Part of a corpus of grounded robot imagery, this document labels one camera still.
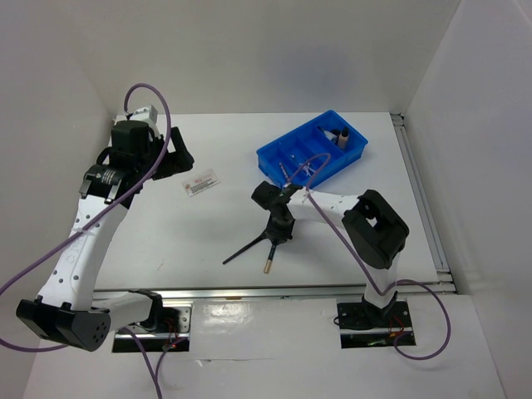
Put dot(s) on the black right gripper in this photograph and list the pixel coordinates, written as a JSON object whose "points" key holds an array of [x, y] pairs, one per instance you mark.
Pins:
{"points": [[283, 234]]}

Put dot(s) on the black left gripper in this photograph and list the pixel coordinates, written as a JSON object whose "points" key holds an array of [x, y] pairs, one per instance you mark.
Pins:
{"points": [[179, 160]]}

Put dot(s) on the red lip gloss tube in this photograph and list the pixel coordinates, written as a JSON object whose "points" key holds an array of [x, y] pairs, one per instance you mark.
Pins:
{"points": [[285, 174]]}

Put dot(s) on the purple eyelash curler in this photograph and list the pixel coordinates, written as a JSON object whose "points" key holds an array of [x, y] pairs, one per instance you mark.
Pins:
{"points": [[306, 170]]}

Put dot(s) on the green gold mascara pencil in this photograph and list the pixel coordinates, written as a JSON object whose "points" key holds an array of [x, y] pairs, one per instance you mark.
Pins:
{"points": [[269, 260]]}

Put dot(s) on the beige foundation bottle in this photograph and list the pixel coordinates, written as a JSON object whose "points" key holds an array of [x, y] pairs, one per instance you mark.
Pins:
{"points": [[343, 138]]}

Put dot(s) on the clear tube black cap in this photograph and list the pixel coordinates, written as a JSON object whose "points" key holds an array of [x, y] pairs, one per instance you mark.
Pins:
{"points": [[331, 135]]}

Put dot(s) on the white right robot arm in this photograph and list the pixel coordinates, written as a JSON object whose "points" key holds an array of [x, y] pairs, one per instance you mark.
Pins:
{"points": [[372, 230]]}

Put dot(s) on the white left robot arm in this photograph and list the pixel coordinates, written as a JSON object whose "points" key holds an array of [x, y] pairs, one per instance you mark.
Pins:
{"points": [[63, 310]]}

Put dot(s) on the black makeup brush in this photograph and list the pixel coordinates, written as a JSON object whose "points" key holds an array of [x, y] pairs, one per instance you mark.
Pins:
{"points": [[261, 237]]}

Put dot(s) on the clear false eyelash case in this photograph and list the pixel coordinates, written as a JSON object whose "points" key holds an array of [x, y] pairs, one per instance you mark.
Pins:
{"points": [[200, 183]]}

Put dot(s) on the blue compartment tray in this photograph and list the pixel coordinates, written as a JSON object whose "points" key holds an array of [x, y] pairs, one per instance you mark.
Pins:
{"points": [[306, 144]]}

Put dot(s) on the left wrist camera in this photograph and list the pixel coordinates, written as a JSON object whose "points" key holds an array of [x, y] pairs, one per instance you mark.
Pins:
{"points": [[148, 114]]}

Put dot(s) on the aluminium front rail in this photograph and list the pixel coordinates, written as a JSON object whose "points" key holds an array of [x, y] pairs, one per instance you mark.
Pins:
{"points": [[279, 292]]}

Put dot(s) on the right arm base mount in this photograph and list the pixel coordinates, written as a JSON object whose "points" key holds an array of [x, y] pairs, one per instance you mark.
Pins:
{"points": [[358, 329]]}

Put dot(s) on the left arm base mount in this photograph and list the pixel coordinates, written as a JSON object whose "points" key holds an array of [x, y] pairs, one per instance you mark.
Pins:
{"points": [[171, 332]]}

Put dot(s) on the aluminium side rail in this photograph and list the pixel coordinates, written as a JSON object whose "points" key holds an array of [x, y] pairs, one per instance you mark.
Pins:
{"points": [[445, 281]]}

